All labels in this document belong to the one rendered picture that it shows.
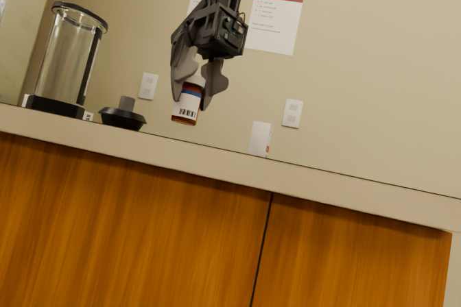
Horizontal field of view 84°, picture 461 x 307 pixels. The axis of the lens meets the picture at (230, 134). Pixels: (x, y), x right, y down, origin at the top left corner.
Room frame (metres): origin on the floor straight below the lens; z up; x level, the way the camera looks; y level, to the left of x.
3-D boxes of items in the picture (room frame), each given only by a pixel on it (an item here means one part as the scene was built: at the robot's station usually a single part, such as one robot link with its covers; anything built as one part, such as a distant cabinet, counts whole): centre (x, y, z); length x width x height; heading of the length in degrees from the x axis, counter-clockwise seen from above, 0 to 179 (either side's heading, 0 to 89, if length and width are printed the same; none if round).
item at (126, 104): (0.51, 0.21, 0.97); 0.09 x 0.09 x 0.07
